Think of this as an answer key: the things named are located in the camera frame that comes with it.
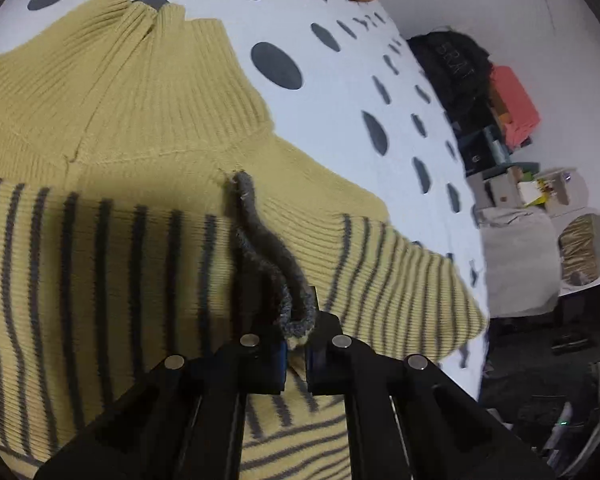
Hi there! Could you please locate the yellow grey-striped knit sweater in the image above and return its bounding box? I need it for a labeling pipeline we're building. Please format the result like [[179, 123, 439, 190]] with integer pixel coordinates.
[[0, 0, 491, 480]]

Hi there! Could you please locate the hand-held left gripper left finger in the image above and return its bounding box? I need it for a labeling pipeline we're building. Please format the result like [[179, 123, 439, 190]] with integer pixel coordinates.
[[34, 332, 288, 480]]

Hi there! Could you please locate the black garment pile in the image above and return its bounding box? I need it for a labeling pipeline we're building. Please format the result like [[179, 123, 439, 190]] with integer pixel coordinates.
[[407, 30, 496, 126]]

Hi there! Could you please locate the coral pink box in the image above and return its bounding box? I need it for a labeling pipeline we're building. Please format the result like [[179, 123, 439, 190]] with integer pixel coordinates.
[[490, 65, 542, 148]]

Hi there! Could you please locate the dark storage box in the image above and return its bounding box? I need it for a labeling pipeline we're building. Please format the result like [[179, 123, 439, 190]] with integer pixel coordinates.
[[455, 125, 513, 176]]

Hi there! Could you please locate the white dotted bed sheet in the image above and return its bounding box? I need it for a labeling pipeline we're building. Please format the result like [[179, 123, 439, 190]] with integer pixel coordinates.
[[0, 0, 492, 402]]

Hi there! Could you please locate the grey cloth cover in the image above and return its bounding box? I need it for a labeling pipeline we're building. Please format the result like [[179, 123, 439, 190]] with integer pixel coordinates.
[[475, 207, 563, 317]]

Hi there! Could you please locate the beige cardboard box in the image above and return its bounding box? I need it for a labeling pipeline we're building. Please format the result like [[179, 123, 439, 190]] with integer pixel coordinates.
[[467, 167, 526, 208]]

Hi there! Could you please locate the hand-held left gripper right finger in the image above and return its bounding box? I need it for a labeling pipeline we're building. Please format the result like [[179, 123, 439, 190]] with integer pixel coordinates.
[[305, 311, 556, 480]]

